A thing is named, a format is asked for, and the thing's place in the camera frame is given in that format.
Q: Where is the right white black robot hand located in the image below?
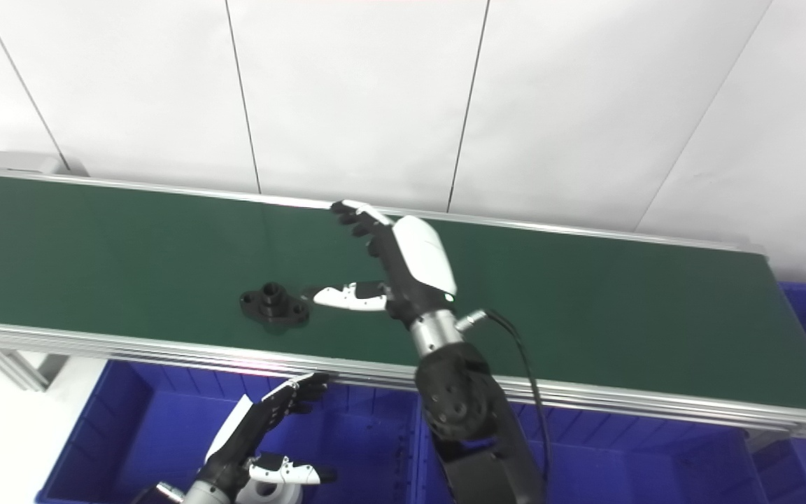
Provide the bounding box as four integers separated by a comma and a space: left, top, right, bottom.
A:
303, 199, 460, 328

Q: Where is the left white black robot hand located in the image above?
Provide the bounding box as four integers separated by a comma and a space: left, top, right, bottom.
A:
199, 372, 339, 501

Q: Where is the black flanged metal part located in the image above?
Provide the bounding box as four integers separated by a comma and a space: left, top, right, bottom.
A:
239, 282, 311, 331

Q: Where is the white cylindrical part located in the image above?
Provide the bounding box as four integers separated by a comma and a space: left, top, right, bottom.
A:
239, 479, 304, 504

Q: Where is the green conveyor belt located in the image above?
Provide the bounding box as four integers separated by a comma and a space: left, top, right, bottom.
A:
0, 168, 806, 442
0, 175, 806, 414

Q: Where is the aluminium conveyor leg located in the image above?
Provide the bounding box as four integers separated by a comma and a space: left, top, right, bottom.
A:
0, 346, 68, 391

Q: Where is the grey conveyor end housing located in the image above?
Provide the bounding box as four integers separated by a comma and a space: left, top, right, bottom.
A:
0, 150, 89, 177

